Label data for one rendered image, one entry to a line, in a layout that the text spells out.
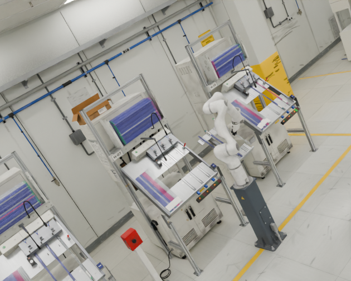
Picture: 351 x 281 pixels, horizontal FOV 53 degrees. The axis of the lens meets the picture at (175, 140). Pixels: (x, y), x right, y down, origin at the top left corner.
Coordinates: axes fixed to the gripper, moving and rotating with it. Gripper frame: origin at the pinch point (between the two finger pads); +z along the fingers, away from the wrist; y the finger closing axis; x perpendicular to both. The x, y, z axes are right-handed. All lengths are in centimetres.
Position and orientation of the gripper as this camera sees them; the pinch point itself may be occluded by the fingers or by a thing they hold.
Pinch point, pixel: (234, 132)
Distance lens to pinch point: 373.6
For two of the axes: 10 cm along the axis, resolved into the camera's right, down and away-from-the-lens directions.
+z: 0.7, 7.2, 6.9
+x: -7.4, -4.3, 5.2
